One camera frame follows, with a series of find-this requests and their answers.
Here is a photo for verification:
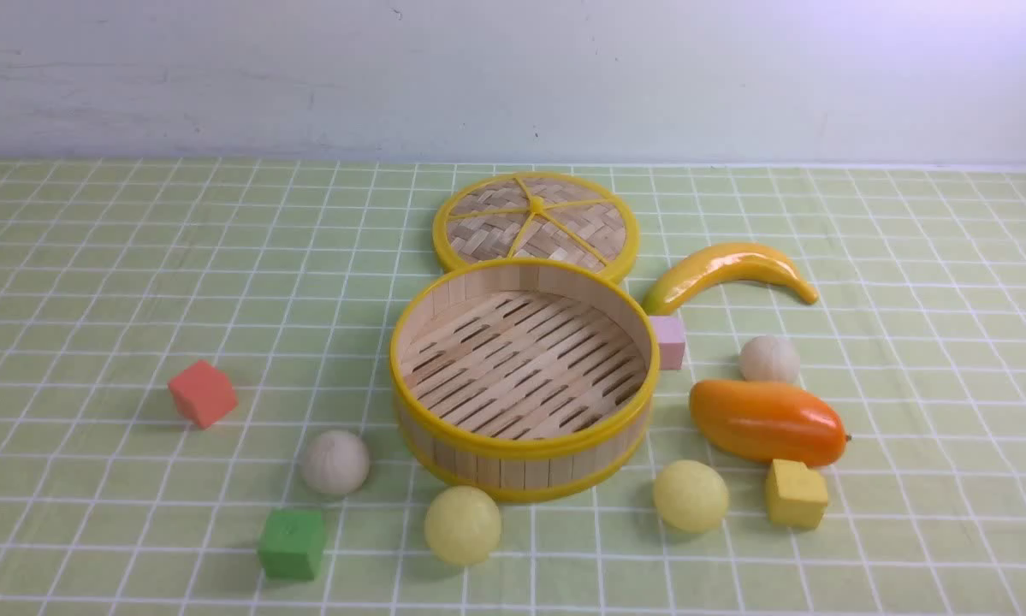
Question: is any yellow foam cube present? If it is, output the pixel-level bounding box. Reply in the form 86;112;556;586
764;459;829;530

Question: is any orange plastic mango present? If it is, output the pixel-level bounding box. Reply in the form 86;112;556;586
689;379;851;467

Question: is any green foam cube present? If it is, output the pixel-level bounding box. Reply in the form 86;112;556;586
257;508;326;581

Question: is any pink foam cube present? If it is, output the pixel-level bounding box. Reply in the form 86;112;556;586
647;313;687;370

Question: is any yellow plastic banana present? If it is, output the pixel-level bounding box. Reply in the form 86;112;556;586
641;242;819;316

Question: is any woven bamboo steamer lid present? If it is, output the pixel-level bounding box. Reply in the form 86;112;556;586
431;171;639;283

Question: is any red foam cube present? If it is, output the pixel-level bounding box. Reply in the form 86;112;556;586
168;360;238;429

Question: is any white bun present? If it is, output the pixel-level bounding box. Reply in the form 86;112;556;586
738;335;801;383
299;429;371;496

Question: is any yellow bun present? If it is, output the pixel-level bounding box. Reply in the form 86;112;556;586
652;459;729;534
424;486;502;568

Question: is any bamboo steamer tray yellow rim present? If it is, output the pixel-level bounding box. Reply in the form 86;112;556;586
388;258;661;502

